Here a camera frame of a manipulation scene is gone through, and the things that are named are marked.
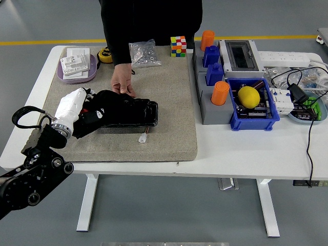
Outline person's right hand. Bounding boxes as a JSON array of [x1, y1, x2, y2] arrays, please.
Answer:
[[111, 63, 137, 98]]

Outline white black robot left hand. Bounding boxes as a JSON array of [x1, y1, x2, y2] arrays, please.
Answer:
[[54, 87, 106, 127]]

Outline black desk control box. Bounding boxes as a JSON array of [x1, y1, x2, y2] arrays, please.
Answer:
[[293, 180, 328, 188]]

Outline yellow black tape measure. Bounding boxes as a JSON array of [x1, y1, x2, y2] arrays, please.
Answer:
[[96, 47, 114, 69]]

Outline white thin cover plate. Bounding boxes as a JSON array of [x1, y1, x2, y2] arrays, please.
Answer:
[[63, 70, 90, 80]]

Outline purple oval tray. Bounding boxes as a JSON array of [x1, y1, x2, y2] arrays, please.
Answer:
[[56, 53, 98, 85]]

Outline clear bag of screws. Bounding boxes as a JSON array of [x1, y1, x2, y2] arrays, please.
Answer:
[[128, 38, 162, 69]]

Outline white socket module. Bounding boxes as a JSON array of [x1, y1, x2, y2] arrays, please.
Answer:
[[60, 54, 90, 76]]

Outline grey-brown mat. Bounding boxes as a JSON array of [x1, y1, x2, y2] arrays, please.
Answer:
[[28, 46, 198, 164]]

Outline colourful puzzle cube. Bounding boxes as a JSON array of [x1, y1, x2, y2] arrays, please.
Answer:
[[170, 35, 187, 58]]

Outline person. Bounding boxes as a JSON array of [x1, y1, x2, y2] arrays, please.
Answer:
[[98, 0, 203, 67]]

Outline grey block base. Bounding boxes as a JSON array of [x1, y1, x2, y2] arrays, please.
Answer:
[[192, 40, 226, 75], [196, 71, 235, 126]]

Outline blue block with knob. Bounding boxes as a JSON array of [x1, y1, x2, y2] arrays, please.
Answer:
[[206, 62, 225, 87], [203, 45, 220, 69]]

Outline orange cylinder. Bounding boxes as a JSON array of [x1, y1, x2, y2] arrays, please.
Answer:
[[200, 30, 215, 52], [211, 80, 230, 106]]

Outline white table leg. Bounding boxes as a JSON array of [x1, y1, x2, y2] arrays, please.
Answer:
[[256, 178, 281, 238], [76, 174, 99, 233]]

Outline grey distribution box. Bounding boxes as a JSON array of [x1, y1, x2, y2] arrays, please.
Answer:
[[217, 39, 266, 79]]

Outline yellow lemon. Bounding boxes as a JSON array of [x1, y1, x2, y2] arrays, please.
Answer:
[[237, 86, 261, 108]]

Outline brown cylindrical capacitor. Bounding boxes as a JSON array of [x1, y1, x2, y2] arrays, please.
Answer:
[[250, 79, 265, 90]]

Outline blue plastic bin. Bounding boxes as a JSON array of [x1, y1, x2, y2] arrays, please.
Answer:
[[225, 77, 281, 132]]

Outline dark circuit board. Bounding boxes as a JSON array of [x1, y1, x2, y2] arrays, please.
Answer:
[[234, 104, 273, 120]]

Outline clear bag of parts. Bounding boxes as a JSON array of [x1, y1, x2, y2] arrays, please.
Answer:
[[263, 65, 328, 90]]

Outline white circuit breaker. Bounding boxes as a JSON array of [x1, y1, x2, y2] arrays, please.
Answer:
[[269, 87, 295, 115]]

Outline white power strip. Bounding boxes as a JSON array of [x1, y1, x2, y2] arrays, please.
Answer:
[[257, 51, 311, 68]]

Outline black power adapter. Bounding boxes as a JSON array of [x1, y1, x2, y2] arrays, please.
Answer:
[[286, 84, 310, 104]]

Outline dark electronic modules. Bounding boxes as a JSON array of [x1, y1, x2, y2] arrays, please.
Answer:
[[293, 104, 318, 121]]

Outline green terminal blocks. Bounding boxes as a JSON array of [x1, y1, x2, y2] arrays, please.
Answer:
[[302, 96, 324, 121]]

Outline light blue tray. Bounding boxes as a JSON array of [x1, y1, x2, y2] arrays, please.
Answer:
[[287, 91, 328, 126]]

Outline white flat switch plate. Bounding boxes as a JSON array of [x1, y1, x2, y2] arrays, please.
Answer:
[[66, 47, 91, 65]]

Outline white connector with wires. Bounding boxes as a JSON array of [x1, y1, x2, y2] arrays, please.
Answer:
[[138, 129, 151, 144]]

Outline silver metal bracket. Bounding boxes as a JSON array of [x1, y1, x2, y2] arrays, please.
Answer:
[[217, 177, 239, 191]]

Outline thin black cable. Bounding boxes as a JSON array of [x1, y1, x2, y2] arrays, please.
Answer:
[[270, 66, 328, 188]]

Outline thick white cable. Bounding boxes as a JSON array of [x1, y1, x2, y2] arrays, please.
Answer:
[[309, 56, 328, 93]]

